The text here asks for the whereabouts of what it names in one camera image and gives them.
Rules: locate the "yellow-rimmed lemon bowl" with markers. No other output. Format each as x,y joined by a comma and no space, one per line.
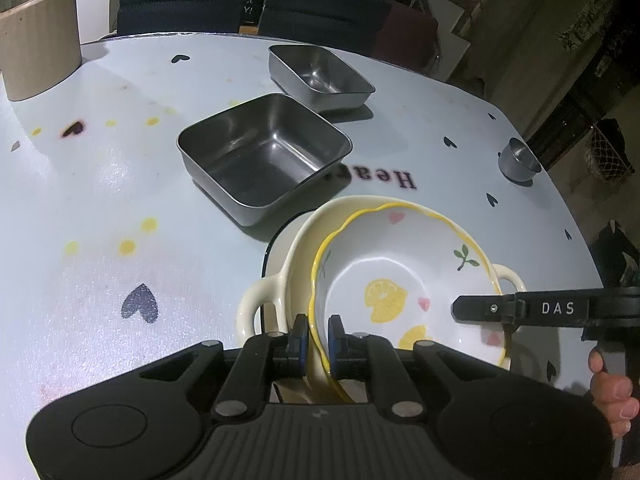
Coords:
405,279

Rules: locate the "small steel square container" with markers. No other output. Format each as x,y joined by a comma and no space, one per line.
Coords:
317,78

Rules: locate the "beige thermos jug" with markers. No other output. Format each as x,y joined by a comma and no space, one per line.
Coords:
39,45

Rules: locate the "small round steel bowl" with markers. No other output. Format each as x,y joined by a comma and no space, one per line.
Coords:
517,162

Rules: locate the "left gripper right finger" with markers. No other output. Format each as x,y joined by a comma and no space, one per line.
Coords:
374,361

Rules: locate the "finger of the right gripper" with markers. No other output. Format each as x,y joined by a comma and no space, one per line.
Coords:
605,307

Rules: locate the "right dark blue chair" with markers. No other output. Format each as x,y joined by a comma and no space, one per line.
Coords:
349,25

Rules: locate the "maroon chair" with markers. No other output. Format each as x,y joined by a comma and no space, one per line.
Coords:
408,39

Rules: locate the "black net basket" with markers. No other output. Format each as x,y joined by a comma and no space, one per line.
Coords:
605,153

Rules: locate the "person's right hand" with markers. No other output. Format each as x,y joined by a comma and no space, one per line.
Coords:
612,396

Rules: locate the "large steel square container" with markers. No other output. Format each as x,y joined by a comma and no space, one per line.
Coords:
255,157

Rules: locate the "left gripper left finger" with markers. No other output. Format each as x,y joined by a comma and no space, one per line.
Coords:
250,371

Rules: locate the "white square ginkgo plate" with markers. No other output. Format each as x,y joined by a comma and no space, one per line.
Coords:
265,319

